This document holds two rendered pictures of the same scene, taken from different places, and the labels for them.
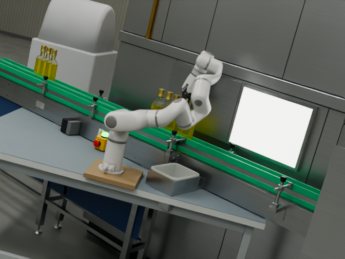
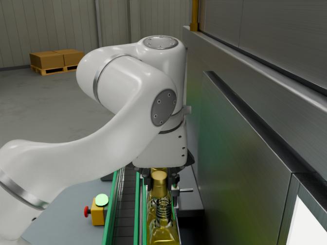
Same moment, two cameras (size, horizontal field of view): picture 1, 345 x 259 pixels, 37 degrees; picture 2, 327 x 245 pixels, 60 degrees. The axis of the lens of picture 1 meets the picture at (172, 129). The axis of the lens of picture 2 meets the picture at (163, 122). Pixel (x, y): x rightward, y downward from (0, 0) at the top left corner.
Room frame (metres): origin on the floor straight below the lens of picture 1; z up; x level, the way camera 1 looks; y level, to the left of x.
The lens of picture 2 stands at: (2.50, -0.41, 1.48)
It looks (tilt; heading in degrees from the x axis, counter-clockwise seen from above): 23 degrees down; 51
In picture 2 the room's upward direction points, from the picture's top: straight up
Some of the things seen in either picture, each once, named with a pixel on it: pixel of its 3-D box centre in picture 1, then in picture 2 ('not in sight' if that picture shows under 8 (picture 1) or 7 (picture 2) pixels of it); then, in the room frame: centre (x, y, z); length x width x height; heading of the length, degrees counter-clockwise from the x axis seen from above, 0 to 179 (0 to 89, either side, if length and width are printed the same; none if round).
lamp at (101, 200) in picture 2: (105, 134); (101, 199); (2.84, 0.36, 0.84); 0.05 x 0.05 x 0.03
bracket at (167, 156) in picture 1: (172, 158); not in sight; (2.66, -0.04, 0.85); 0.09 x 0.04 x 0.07; 145
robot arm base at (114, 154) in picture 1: (113, 155); not in sight; (2.45, 0.25, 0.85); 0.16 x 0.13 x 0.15; 172
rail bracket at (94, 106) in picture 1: (90, 108); not in sight; (2.95, 0.49, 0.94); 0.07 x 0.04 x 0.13; 145
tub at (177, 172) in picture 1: (173, 178); not in sight; (2.50, -0.07, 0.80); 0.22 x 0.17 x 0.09; 145
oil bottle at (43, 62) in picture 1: (45, 67); not in sight; (3.47, 0.93, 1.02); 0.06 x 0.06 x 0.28; 55
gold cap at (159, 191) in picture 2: not in sight; (159, 183); (2.80, -0.03, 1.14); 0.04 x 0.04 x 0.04
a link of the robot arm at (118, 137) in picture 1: (119, 125); not in sight; (2.45, 0.25, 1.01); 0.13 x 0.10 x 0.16; 163
